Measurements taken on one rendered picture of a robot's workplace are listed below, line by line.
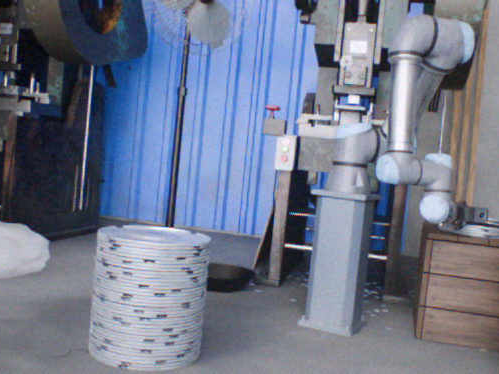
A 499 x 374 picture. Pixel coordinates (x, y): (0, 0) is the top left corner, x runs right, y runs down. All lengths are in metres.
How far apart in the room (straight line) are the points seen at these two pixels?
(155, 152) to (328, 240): 2.40
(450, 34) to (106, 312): 1.18
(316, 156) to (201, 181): 1.64
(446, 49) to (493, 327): 0.88
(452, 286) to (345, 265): 0.35
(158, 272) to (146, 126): 2.82
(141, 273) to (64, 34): 1.72
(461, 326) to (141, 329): 1.05
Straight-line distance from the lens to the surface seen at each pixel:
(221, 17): 3.06
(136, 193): 4.19
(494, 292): 2.03
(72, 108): 3.43
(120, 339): 1.52
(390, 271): 2.50
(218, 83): 4.06
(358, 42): 2.73
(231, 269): 2.54
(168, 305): 1.46
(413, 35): 1.73
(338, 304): 1.95
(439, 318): 2.03
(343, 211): 1.91
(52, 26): 2.95
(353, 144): 1.94
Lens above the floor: 0.54
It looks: 3 degrees down
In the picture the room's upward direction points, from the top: 6 degrees clockwise
